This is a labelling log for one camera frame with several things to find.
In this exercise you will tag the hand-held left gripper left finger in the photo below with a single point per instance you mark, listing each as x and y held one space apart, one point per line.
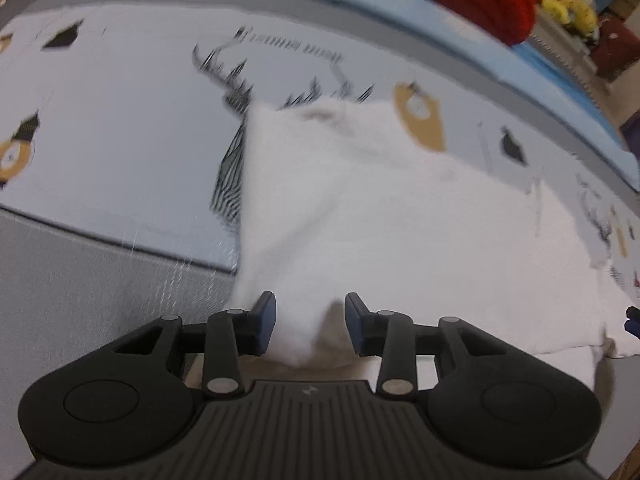
265 322

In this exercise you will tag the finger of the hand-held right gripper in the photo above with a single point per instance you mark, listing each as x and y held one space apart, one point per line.
633 329

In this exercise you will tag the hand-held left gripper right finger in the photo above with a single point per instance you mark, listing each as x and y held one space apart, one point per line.
354 327

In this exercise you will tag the white small garment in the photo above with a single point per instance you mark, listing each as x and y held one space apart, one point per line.
375 220

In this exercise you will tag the purple bag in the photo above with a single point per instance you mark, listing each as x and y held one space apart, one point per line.
632 130

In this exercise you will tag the deer print bed sheet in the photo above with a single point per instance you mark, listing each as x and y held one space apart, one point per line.
125 135

